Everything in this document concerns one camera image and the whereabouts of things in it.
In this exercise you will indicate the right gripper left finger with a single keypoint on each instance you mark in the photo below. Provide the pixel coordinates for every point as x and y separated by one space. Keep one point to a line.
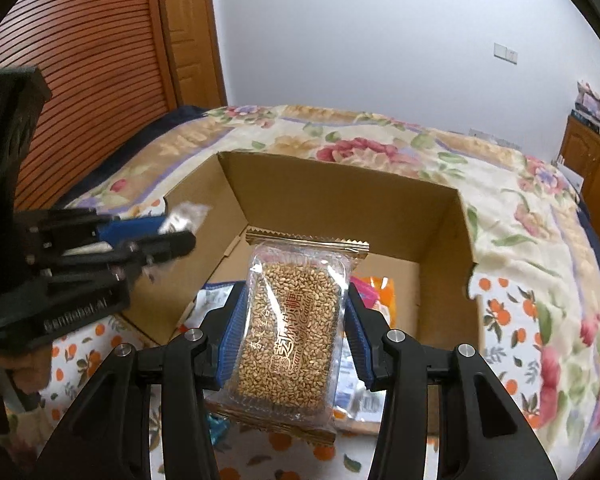
105 432

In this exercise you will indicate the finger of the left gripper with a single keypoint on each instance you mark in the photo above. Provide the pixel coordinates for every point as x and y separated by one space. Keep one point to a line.
125 229
145 252

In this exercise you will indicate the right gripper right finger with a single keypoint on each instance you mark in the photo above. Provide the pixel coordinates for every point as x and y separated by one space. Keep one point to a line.
430 389

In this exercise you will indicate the white silver snack packet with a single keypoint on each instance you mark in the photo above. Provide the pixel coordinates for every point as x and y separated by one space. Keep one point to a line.
184 217

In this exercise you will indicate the blue foil snack packet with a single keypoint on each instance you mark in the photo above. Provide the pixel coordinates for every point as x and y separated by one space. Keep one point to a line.
218 428

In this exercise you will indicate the clear sesame bar packet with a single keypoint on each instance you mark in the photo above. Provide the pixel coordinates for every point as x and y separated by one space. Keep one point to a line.
285 374

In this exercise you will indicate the person's left hand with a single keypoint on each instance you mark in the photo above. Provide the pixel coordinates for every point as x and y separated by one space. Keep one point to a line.
31 370

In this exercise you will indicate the orange fruit print cloth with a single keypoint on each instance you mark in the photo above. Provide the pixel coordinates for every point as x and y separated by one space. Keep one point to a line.
263 350

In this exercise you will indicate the white red snack bag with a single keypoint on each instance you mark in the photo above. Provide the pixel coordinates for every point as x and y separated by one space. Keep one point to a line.
356 408

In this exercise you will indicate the floral bed blanket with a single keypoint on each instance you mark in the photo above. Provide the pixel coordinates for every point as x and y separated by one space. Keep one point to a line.
538 275

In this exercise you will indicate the brown cardboard box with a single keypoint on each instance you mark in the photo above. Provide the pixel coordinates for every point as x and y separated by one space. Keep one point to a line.
416 231

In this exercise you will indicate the orange snack packet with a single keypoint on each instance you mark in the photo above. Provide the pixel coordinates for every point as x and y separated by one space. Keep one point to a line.
387 299

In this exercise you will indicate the pink snack packet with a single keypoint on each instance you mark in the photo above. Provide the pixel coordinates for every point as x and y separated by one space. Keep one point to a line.
367 290

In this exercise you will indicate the wooden slatted wardrobe door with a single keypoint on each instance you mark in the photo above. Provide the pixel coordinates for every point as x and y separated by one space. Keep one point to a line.
106 65

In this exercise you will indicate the wooden door frame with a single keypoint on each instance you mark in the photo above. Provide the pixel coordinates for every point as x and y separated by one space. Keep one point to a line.
192 49

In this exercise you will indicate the white wall switch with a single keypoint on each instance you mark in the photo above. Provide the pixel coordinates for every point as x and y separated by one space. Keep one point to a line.
505 54

